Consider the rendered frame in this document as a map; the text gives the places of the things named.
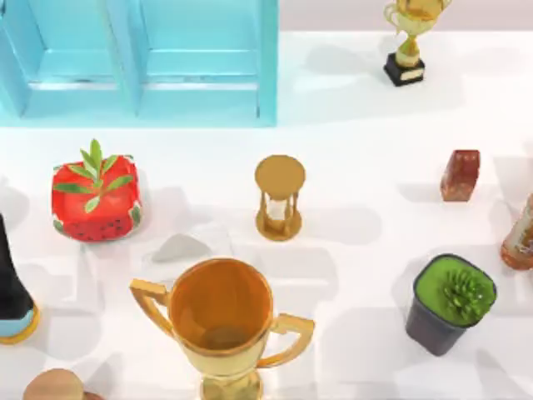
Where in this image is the gold hourglass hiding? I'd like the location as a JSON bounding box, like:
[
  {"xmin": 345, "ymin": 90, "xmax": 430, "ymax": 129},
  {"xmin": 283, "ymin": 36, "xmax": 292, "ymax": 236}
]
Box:
[{"xmin": 254, "ymin": 154, "xmax": 306, "ymax": 243}]

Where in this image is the large gold trophy cup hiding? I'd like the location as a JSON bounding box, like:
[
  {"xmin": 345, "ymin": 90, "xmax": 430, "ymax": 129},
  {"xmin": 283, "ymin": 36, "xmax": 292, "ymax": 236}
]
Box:
[{"xmin": 129, "ymin": 257, "xmax": 316, "ymax": 400}]

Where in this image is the light blue rack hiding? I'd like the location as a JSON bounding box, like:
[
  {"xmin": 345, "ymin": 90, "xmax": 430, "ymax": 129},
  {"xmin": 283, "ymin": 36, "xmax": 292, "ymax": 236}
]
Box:
[{"xmin": 0, "ymin": 0, "xmax": 279, "ymax": 128}]

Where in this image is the red watermelon plant pot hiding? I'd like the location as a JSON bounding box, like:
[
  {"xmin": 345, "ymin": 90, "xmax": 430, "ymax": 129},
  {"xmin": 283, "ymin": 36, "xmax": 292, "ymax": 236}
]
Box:
[{"xmin": 51, "ymin": 138, "xmax": 143, "ymax": 243}]

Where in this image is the red brown marbled block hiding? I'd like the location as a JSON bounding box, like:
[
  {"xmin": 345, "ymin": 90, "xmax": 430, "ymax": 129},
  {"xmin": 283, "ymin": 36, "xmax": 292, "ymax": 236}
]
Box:
[{"xmin": 440, "ymin": 149, "xmax": 481, "ymax": 203}]

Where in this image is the small gold trophy black base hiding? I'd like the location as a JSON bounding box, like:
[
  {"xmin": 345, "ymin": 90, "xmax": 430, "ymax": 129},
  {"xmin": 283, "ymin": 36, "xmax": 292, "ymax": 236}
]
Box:
[{"xmin": 382, "ymin": 0, "xmax": 454, "ymax": 88}]

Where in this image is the dark pot with green succulent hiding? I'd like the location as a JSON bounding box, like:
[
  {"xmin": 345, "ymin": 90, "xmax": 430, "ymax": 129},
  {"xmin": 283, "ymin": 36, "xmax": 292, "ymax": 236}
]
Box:
[{"xmin": 405, "ymin": 254, "xmax": 498, "ymax": 358}]

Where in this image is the orange bottle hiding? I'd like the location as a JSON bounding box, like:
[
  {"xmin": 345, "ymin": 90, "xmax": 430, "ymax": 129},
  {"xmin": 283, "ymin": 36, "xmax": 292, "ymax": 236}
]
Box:
[{"xmin": 500, "ymin": 198, "xmax": 533, "ymax": 272}]

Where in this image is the black and blue bottle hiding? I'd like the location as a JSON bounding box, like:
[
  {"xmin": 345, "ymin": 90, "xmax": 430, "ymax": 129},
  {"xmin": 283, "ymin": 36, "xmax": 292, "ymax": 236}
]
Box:
[{"xmin": 0, "ymin": 212, "xmax": 35, "ymax": 338}]

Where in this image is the yellow coaster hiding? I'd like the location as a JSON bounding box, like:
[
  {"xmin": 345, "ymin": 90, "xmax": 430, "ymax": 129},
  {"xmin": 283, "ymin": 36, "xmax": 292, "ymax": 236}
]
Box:
[{"xmin": 0, "ymin": 304, "xmax": 42, "ymax": 346}]

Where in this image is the tan wooden round object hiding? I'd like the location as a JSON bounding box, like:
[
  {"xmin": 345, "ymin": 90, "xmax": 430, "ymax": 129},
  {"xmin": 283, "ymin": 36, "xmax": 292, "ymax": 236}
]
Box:
[{"xmin": 22, "ymin": 367, "xmax": 105, "ymax": 400}]

